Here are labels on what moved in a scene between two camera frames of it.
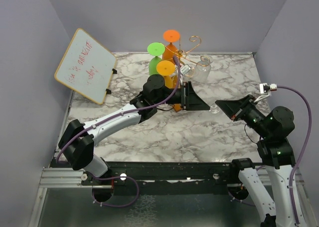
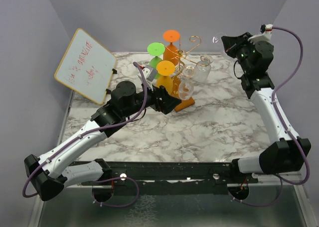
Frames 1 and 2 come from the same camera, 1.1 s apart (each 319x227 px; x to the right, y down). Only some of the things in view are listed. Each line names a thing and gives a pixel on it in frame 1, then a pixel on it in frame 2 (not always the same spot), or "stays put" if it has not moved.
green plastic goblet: (157, 49) stays put
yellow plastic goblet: (166, 68) stays put
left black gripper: (189, 100) to (166, 104)
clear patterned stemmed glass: (203, 68) stays put
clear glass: (214, 109) to (217, 41)
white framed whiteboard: (86, 66) stays put
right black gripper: (236, 108) to (232, 44)
